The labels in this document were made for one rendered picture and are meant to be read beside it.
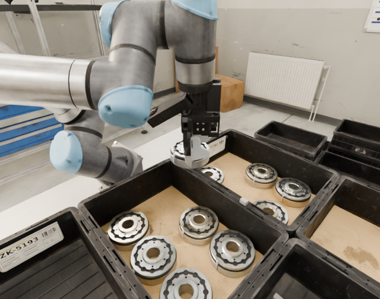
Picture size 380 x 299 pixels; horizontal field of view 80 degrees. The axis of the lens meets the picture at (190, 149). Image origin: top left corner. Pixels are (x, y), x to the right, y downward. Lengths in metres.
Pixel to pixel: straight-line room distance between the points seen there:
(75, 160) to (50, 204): 0.34
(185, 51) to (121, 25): 0.11
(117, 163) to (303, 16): 3.09
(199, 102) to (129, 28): 0.19
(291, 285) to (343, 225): 0.25
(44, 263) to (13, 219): 0.39
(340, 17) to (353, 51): 0.41
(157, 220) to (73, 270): 0.22
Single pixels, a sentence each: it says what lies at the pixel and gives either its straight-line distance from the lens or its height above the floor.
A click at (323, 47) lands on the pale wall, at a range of 3.45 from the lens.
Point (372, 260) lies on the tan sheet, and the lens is 0.73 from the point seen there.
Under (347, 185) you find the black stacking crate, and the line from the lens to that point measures 0.78.
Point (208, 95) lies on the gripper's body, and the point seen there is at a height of 1.18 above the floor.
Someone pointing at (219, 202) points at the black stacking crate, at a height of 0.90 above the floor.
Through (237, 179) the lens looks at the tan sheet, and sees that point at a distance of 0.81.
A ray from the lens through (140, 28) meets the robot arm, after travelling 0.41.
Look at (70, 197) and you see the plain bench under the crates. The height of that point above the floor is 0.70.
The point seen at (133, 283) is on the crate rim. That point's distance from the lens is 0.46.
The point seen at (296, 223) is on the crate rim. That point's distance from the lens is 0.57.
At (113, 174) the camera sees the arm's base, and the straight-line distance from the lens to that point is 0.81.
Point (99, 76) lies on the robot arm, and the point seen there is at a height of 1.25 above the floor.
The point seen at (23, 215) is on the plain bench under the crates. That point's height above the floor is 0.70.
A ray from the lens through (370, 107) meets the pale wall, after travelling 3.48.
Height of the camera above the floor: 1.33
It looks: 32 degrees down
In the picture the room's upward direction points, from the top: straight up
